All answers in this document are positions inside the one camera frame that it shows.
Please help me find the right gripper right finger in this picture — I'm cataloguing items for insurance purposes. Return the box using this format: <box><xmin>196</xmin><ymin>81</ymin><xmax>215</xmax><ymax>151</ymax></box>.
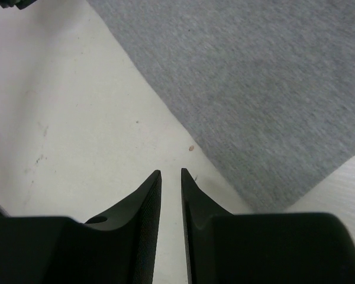
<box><xmin>181</xmin><ymin>169</ymin><xmax>355</xmax><ymax>283</ymax></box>

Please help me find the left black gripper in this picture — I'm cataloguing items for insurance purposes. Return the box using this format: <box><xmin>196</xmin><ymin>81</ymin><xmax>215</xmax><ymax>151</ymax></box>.
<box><xmin>0</xmin><ymin>0</ymin><xmax>36</xmax><ymax>10</ymax></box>

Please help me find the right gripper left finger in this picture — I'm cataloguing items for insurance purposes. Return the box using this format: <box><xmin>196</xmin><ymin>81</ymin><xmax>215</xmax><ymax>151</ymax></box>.
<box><xmin>0</xmin><ymin>170</ymin><xmax>162</xmax><ymax>283</ymax></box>

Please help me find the grey tank top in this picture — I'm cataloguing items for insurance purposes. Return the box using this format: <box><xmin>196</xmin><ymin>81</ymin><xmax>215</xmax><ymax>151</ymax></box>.
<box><xmin>91</xmin><ymin>1</ymin><xmax>355</xmax><ymax>212</ymax></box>

